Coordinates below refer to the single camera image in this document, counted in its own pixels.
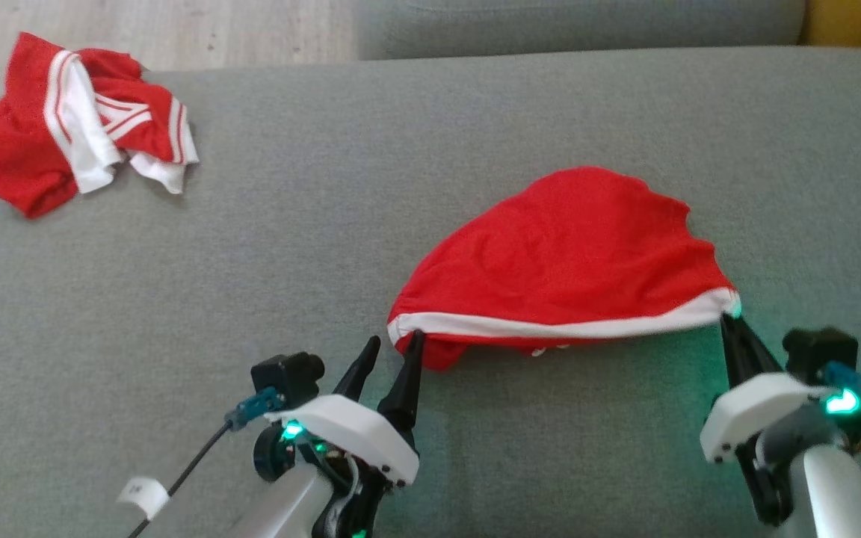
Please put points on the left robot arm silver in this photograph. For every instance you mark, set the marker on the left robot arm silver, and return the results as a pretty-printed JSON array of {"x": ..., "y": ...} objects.
[{"x": 281, "y": 508}]

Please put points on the red shorts with white band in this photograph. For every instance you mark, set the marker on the red shorts with white band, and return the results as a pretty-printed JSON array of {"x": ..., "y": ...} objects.
[{"x": 565, "y": 254}]

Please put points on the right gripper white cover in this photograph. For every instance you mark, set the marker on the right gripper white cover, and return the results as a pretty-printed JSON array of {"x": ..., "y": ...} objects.
[{"x": 755, "y": 411}]

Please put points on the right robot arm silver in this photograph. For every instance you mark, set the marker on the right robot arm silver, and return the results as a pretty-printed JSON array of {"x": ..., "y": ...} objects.
[{"x": 838, "y": 493}]

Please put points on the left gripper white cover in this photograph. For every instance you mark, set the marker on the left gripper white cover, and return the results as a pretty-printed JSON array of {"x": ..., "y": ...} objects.
[{"x": 356, "y": 437}]

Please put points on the red garment with white stripes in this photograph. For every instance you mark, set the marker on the red garment with white stripes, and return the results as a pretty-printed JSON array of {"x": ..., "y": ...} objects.
[{"x": 19, "y": 157}]

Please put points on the large grey sofa seat cushion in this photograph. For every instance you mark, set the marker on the large grey sofa seat cushion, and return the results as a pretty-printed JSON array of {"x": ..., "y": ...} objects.
[{"x": 251, "y": 299}]

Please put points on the yellow sofa back cushion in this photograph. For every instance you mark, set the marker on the yellow sofa back cushion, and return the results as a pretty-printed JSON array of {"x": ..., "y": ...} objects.
[{"x": 856, "y": 22}]

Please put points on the grey stitched sofa seat cushion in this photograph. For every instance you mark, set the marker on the grey stitched sofa seat cushion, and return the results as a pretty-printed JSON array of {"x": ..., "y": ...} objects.
[{"x": 580, "y": 26}]

